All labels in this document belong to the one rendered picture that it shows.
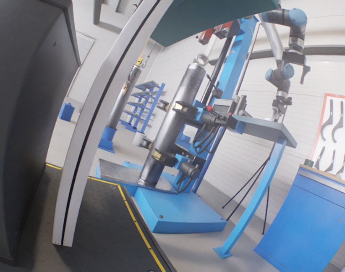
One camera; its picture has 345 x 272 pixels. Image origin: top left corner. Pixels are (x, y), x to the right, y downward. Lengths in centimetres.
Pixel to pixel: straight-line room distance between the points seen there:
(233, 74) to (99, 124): 189
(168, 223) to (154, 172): 62
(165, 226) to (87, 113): 108
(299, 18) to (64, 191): 104
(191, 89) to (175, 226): 127
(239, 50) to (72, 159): 215
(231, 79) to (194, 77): 53
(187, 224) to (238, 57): 194
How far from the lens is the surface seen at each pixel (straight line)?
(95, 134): 35
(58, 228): 48
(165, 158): 142
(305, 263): 168
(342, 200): 160
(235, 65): 214
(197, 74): 174
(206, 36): 225
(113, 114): 277
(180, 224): 134
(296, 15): 88
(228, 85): 202
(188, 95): 166
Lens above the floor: 73
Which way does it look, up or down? 2 degrees down
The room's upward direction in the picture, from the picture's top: 24 degrees clockwise
